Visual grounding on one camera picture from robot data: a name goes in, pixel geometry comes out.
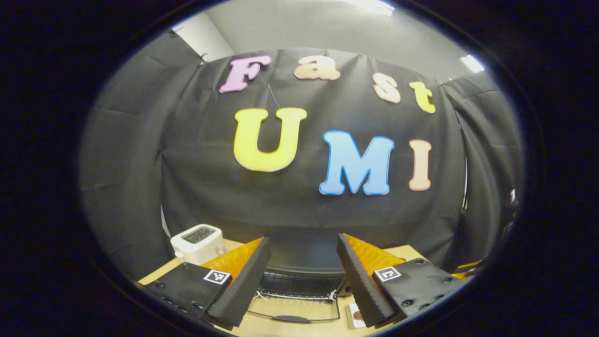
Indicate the white food tray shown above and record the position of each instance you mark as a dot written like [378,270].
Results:
[351,323]

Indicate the white toaster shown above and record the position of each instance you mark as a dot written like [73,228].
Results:
[196,243]

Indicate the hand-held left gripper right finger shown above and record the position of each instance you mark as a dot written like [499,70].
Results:
[362,285]

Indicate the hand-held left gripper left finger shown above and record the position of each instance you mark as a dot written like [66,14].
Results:
[243,285]

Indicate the black backdrop cloth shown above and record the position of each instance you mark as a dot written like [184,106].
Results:
[187,187]

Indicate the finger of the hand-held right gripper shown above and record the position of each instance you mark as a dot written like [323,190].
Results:
[468,270]

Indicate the reddish brown meat piece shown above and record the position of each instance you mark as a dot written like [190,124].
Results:
[358,315]

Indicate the small ceiling light panel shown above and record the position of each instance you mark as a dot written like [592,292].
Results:
[472,63]

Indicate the black electric oven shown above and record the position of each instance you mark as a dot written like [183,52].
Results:
[304,262]

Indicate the large ceiling light panel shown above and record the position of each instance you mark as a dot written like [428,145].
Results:
[369,5]

